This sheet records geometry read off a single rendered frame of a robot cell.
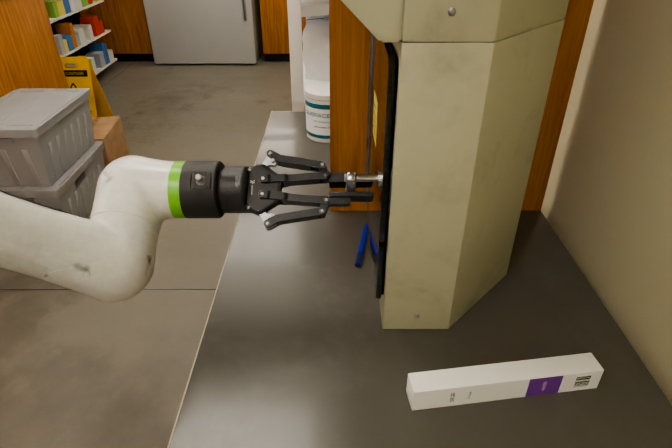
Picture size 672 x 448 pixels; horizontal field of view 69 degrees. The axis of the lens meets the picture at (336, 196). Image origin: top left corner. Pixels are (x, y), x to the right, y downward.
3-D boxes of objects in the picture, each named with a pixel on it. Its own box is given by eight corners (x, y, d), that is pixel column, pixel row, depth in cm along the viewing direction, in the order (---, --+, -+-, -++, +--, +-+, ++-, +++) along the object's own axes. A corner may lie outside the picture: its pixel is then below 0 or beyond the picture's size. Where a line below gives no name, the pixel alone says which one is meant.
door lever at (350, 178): (376, 202, 80) (375, 187, 81) (381, 183, 71) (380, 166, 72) (343, 202, 80) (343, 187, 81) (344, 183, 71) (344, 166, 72)
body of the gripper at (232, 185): (216, 208, 74) (278, 208, 74) (220, 156, 76) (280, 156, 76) (227, 221, 81) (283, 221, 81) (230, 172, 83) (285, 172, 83)
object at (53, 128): (105, 140, 295) (91, 87, 278) (56, 190, 243) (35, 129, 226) (36, 140, 295) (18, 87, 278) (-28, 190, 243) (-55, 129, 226)
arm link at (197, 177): (199, 174, 85) (194, 225, 82) (178, 147, 74) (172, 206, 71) (234, 174, 85) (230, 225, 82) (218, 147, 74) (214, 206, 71)
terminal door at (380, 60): (370, 205, 106) (378, 11, 86) (380, 304, 80) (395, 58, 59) (366, 205, 106) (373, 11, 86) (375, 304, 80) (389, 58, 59)
